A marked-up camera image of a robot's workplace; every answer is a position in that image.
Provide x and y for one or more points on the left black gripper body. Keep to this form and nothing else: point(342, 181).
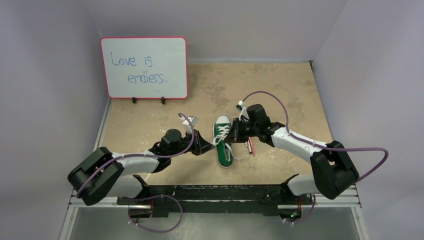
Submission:
point(184, 142)

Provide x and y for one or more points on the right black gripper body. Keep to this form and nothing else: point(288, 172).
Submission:
point(238, 129)

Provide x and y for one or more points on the white shoelace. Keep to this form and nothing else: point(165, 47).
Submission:
point(225, 155)

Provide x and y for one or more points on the green canvas sneaker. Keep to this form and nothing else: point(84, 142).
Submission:
point(222, 119)

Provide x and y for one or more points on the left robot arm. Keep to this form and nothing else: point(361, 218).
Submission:
point(107, 174)

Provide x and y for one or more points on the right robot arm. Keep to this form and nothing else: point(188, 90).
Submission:
point(332, 169)

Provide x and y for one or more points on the grey marker pen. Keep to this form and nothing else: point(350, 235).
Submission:
point(249, 147)

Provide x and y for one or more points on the orange marker pen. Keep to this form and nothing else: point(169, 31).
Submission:
point(254, 151)

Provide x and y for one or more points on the red framed whiteboard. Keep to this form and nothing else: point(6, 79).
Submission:
point(151, 67)

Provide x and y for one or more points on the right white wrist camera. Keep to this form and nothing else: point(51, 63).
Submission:
point(242, 109)

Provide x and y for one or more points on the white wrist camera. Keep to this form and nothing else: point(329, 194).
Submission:
point(189, 123)
point(242, 109)

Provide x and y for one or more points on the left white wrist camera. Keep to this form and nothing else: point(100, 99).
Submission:
point(189, 123)

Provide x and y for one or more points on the black aluminium base frame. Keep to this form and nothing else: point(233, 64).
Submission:
point(194, 198)

